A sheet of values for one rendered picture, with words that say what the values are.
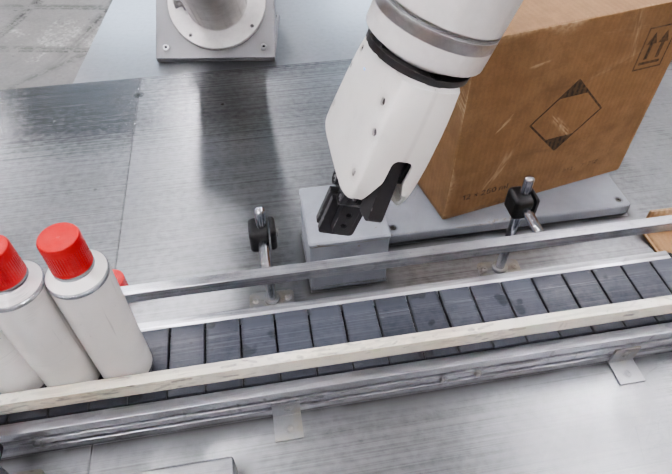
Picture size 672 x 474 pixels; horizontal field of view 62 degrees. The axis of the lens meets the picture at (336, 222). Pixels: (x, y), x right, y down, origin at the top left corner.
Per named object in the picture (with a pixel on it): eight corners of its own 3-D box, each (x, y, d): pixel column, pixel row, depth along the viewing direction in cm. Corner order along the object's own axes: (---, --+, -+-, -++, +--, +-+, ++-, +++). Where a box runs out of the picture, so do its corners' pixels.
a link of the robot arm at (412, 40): (366, -42, 37) (350, 1, 39) (399, 21, 31) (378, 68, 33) (473, -8, 40) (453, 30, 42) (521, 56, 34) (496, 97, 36)
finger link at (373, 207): (400, 110, 37) (367, 118, 43) (383, 224, 38) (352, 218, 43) (415, 113, 38) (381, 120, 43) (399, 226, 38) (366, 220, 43)
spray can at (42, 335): (44, 404, 55) (-63, 278, 41) (55, 358, 59) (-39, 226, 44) (98, 398, 56) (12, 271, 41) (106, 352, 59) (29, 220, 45)
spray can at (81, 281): (104, 396, 56) (20, 269, 41) (101, 353, 59) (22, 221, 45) (156, 381, 57) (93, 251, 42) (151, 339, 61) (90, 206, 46)
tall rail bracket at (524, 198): (504, 307, 69) (539, 215, 58) (484, 262, 74) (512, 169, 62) (528, 303, 70) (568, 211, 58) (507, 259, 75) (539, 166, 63)
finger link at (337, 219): (343, 167, 43) (316, 226, 48) (350, 195, 41) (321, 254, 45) (380, 173, 44) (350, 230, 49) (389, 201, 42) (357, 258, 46)
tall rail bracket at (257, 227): (263, 341, 66) (248, 252, 54) (259, 292, 71) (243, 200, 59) (290, 338, 66) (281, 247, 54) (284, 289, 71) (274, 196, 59)
